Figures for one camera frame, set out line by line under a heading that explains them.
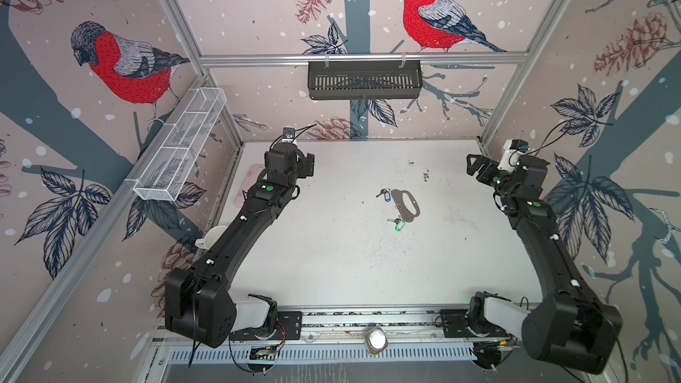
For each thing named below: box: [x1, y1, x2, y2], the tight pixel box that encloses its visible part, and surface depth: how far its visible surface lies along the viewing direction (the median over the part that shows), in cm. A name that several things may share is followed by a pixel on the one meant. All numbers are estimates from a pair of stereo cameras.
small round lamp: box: [365, 326, 389, 355], surface depth 64 cm
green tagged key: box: [386, 218, 407, 232], surface depth 97 cm
